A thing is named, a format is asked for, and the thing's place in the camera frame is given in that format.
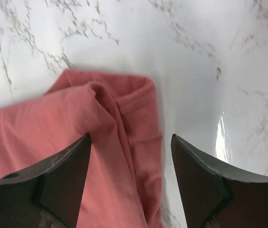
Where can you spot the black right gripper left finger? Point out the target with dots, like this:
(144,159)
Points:
(47,194)

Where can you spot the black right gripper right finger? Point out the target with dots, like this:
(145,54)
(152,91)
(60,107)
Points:
(215,194)

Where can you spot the pink t-shirt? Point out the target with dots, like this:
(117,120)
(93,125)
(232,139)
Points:
(113,119)

